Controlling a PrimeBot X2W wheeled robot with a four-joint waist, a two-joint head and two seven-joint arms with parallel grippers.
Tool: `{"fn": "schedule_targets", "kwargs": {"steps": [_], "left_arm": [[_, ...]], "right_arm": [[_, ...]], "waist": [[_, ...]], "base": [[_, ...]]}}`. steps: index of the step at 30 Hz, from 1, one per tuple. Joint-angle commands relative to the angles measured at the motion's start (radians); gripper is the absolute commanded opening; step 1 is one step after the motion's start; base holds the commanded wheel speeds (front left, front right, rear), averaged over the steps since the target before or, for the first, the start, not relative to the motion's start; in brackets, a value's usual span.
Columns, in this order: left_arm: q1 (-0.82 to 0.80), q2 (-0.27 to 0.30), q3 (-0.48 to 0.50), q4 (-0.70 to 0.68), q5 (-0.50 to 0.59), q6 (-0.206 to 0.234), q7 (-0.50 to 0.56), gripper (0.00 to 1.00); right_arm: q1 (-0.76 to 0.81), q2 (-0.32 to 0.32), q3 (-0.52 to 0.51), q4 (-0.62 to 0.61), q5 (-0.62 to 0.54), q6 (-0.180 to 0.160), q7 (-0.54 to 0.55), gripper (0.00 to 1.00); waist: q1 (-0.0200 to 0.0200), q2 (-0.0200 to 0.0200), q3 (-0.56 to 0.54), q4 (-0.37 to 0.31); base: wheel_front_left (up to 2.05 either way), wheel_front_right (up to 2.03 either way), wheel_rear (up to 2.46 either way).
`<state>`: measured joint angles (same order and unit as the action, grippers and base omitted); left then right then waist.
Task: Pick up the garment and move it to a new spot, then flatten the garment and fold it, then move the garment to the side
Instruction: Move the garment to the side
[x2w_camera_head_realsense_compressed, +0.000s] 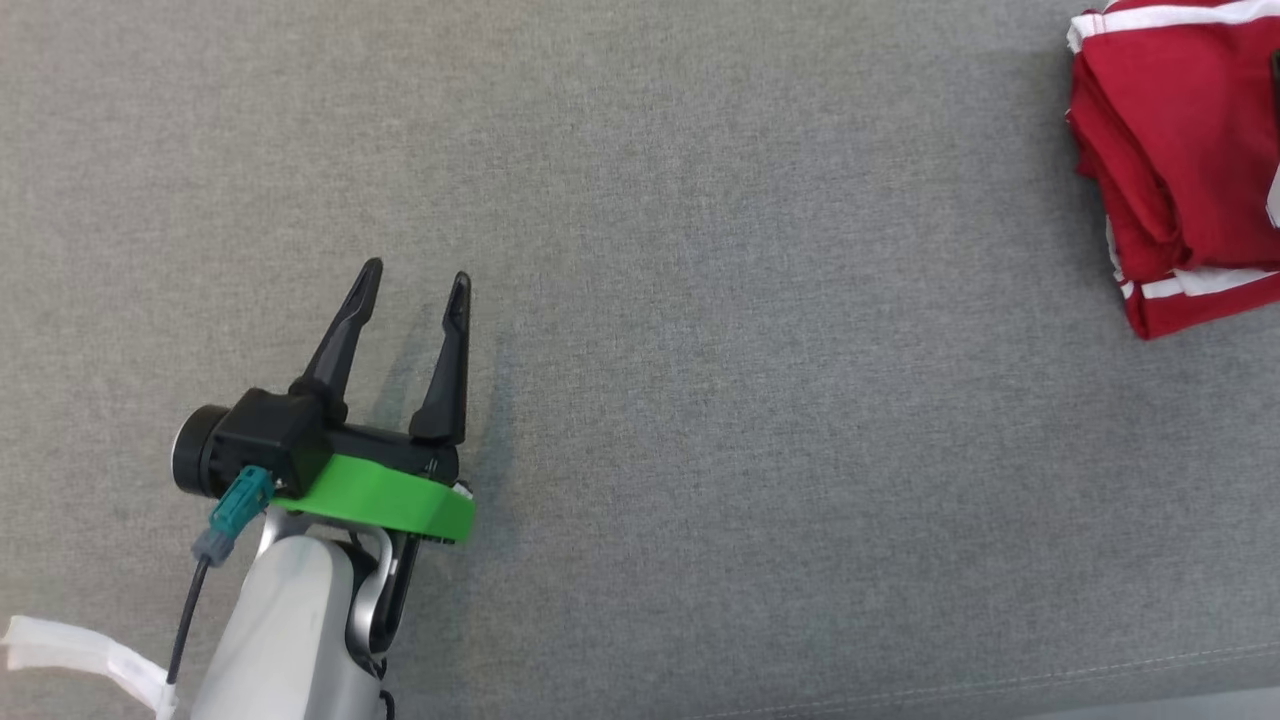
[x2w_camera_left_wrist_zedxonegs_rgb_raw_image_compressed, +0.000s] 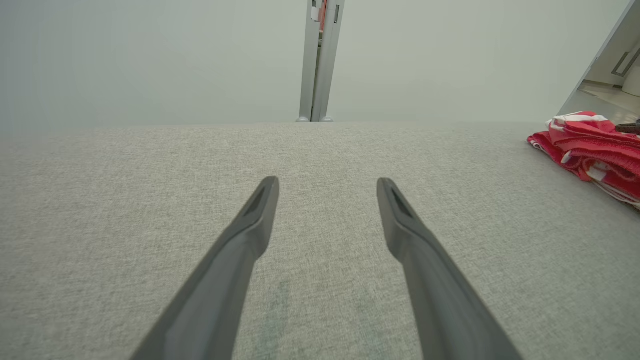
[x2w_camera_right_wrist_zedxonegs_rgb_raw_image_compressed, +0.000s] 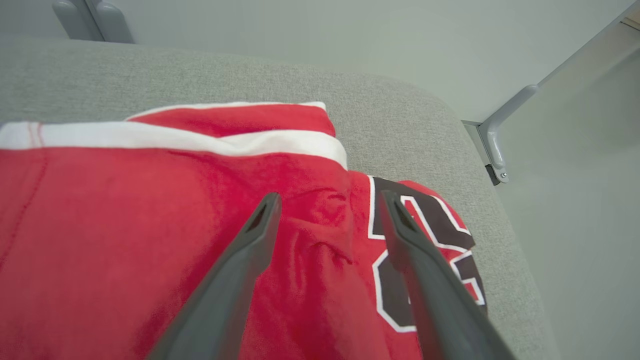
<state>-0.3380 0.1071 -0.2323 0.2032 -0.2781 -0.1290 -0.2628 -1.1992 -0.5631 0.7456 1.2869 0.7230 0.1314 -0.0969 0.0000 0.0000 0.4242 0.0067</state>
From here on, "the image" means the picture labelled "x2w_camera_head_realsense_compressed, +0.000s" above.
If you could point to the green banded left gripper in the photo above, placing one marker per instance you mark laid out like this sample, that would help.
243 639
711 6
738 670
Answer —
390 495

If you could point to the red shorts white trim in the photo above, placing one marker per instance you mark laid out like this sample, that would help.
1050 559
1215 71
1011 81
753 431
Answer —
1180 130

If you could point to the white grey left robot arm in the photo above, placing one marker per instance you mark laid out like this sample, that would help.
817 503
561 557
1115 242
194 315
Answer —
280 640

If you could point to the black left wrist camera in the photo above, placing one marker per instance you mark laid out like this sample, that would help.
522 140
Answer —
260 440

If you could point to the teal left camera connector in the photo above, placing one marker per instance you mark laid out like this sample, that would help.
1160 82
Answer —
240 500

